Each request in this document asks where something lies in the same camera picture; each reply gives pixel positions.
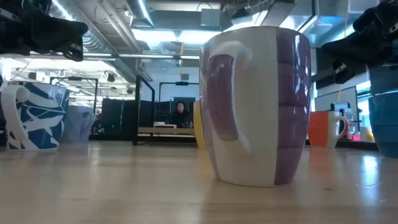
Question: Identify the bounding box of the black aluminium table frame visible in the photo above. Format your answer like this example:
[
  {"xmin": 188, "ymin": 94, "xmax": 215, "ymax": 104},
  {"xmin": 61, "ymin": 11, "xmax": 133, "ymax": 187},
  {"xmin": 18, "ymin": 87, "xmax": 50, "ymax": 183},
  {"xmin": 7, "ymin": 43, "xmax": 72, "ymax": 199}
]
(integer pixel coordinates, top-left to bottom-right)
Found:
[{"xmin": 88, "ymin": 133, "xmax": 379, "ymax": 152}]

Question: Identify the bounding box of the yellow and white mug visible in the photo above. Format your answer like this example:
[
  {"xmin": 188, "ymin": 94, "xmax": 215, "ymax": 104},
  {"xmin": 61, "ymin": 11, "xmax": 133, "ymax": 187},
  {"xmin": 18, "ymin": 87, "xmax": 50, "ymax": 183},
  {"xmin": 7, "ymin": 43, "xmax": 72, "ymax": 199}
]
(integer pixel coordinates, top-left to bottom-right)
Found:
[{"xmin": 192, "ymin": 100, "xmax": 207, "ymax": 149}]

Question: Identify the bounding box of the bright ceiling light panel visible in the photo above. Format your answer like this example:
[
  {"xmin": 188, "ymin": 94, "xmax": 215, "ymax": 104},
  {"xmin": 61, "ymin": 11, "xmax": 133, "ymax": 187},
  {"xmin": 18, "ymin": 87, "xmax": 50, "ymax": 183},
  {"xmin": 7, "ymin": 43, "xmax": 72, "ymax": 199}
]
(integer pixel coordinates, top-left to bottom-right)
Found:
[{"xmin": 130, "ymin": 27, "xmax": 222, "ymax": 45}]

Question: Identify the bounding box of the orange and white mug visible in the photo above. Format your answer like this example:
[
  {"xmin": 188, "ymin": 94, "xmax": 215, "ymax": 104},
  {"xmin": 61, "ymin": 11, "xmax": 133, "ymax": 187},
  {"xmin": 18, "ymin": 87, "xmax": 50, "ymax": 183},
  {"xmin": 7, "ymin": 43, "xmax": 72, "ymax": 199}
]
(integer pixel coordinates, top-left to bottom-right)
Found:
[{"xmin": 307, "ymin": 110, "xmax": 349, "ymax": 149}]

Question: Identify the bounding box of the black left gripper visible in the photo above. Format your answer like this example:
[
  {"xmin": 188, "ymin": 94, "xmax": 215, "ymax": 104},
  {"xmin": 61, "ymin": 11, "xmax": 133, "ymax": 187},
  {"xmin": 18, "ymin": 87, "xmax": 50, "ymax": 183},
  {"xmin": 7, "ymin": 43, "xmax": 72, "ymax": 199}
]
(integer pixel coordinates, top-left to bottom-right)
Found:
[{"xmin": 21, "ymin": 0, "xmax": 89, "ymax": 62}]

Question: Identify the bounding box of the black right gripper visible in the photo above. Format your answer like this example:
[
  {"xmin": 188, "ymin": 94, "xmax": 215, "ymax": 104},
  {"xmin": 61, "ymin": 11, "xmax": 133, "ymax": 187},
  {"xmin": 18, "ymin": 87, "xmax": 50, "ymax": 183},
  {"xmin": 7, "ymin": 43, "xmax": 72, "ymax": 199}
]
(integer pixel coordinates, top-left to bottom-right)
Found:
[{"xmin": 321, "ymin": 11, "xmax": 393, "ymax": 85}]

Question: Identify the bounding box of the pale lavender grey mug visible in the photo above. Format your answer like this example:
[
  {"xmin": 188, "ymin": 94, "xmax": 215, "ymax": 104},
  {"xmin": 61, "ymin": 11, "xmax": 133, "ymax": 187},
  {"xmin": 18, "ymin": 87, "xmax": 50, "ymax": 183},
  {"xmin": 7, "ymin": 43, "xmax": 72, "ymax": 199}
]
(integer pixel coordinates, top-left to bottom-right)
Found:
[{"xmin": 60, "ymin": 105, "xmax": 96, "ymax": 144}]

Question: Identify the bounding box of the grey standing board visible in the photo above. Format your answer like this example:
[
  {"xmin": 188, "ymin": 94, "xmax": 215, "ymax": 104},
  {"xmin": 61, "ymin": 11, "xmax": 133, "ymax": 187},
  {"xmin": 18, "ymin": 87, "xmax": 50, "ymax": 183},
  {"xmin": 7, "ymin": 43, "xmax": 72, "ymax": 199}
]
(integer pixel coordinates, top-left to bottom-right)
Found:
[{"xmin": 313, "ymin": 86, "xmax": 359, "ymax": 113}]

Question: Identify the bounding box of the raised wooden shelf board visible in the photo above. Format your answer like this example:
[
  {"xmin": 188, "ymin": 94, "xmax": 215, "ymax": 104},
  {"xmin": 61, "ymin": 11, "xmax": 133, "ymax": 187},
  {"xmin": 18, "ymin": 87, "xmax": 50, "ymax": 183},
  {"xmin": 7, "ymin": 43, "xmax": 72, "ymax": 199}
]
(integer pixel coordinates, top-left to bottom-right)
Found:
[{"xmin": 138, "ymin": 126, "xmax": 197, "ymax": 136}]

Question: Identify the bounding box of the purple and white striped mug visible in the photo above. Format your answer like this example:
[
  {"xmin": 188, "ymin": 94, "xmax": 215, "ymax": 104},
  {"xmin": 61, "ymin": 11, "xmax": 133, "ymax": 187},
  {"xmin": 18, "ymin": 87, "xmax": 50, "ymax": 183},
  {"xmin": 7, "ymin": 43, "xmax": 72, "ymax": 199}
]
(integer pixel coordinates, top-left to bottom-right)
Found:
[{"xmin": 198, "ymin": 26, "xmax": 313, "ymax": 188}]

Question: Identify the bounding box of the black room divider panel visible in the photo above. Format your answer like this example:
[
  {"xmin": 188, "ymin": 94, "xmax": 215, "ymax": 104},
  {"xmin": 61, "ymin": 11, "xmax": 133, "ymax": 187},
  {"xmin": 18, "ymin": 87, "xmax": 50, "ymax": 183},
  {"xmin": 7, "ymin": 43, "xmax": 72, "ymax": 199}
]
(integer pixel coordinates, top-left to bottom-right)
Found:
[{"xmin": 101, "ymin": 98, "xmax": 170, "ymax": 141}]

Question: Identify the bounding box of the black metal shelf bracket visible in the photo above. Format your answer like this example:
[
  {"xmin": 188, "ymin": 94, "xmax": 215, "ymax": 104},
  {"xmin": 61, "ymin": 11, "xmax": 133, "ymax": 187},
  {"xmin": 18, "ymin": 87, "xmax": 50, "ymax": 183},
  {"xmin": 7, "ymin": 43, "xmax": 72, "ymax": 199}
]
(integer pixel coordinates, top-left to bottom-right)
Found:
[{"xmin": 132, "ymin": 74, "xmax": 156, "ymax": 146}]

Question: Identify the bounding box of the blue white patterned mug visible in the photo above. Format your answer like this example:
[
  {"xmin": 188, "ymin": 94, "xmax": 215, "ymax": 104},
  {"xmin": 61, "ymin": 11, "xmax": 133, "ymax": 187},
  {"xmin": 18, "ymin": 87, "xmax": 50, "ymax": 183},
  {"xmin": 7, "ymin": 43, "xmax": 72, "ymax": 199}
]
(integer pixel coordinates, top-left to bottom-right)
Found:
[{"xmin": 0, "ymin": 80, "xmax": 71, "ymax": 152}]

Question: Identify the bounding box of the long ceiling light tube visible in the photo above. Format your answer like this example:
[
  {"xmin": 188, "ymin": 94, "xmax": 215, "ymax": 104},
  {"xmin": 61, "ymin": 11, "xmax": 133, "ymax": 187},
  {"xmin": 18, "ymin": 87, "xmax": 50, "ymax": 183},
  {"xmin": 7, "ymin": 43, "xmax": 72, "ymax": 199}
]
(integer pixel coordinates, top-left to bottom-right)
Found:
[{"xmin": 83, "ymin": 52, "xmax": 200, "ymax": 60}]

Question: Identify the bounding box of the teal blue mug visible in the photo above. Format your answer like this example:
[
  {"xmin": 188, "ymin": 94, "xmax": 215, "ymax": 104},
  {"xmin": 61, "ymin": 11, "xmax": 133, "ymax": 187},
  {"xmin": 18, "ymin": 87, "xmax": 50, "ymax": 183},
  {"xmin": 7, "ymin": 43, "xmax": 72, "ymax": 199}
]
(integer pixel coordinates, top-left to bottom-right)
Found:
[{"xmin": 368, "ymin": 94, "xmax": 398, "ymax": 159}]

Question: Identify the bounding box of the black background camera rig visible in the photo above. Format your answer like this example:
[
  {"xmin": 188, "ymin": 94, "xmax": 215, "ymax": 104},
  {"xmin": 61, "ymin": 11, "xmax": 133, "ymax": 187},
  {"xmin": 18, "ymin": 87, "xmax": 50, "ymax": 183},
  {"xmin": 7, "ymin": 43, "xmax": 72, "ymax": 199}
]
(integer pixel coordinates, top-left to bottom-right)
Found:
[{"xmin": 158, "ymin": 80, "xmax": 200, "ymax": 103}]

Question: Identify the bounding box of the person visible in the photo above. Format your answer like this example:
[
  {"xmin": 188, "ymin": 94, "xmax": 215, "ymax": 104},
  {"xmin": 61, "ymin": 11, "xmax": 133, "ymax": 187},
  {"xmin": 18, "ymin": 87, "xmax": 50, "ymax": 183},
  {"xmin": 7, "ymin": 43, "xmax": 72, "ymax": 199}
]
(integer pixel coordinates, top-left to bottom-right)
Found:
[{"xmin": 167, "ymin": 101, "xmax": 193, "ymax": 129}]

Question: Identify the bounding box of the silver ceiling air duct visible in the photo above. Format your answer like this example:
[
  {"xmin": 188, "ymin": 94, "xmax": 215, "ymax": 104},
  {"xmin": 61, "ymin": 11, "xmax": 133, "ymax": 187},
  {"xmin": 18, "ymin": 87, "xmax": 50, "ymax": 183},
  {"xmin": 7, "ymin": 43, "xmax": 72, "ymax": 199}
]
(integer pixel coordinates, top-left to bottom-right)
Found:
[{"xmin": 46, "ymin": 0, "xmax": 156, "ymax": 83}]

